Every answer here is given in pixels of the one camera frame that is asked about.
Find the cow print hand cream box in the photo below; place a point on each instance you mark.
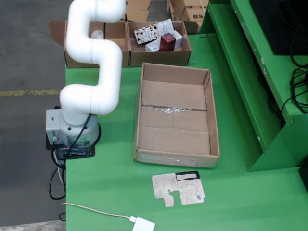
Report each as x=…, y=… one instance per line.
x=146, y=34

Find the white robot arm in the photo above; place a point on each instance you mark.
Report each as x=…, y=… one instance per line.
x=101, y=57

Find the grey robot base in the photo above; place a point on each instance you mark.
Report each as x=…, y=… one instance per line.
x=55, y=125

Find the large open cardboard tray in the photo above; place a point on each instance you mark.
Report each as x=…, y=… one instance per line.
x=173, y=134

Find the two-compartment cardboard box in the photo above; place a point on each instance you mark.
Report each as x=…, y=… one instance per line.
x=156, y=60

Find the dark red product box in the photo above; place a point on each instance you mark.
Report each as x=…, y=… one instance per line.
x=167, y=44

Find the patterned cardboard cutout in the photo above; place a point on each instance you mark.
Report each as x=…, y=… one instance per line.
x=187, y=190

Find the printed cardboard shipping box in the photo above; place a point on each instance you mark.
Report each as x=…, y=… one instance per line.
x=192, y=13
x=176, y=9

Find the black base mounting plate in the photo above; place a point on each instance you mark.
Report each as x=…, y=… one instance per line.
x=89, y=152

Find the long white product carton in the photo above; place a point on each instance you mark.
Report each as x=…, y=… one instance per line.
x=176, y=39

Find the white power adapter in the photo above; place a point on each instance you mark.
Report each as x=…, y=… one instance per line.
x=144, y=225

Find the green metal shelf riser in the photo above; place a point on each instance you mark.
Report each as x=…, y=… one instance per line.
x=264, y=120

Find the black monitor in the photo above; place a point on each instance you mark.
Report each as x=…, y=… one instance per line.
x=276, y=24

